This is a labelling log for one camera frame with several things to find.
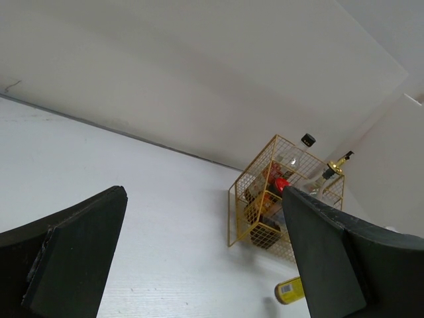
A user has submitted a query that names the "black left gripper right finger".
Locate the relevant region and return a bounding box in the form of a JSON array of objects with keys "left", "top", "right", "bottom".
[{"left": 282, "top": 186, "right": 423, "bottom": 317}]

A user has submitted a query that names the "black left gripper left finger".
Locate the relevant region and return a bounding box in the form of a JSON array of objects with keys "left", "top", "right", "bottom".
[{"left": 1, "top": 185, "right": 128, "bottom": 317}]

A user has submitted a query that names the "small yellow label bottle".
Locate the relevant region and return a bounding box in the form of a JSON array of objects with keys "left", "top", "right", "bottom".
[{"left": 274, "top": 276, "right": 305, "bottom": 305}]

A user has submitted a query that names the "clear gold spout oil bottle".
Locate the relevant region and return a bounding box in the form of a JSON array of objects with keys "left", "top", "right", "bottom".
[{"left": 297, "top": 150, "right": 354, "bottom": 205}]

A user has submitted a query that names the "red lid chili sauce jar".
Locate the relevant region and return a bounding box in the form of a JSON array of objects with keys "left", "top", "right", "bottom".
[{"left": 244, "top": 178, "right": 291, "bottom": 223}]

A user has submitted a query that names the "black cap vinegar bottle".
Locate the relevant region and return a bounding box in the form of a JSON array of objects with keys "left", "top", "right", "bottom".
[{"left": 267, "top": 133, "right": 316, "bottom": 184}]

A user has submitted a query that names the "gold wire mesh rack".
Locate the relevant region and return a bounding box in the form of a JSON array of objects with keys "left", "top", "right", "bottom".
[{"left": 227, "top": 134, "right": 353, "bottom": 262}]

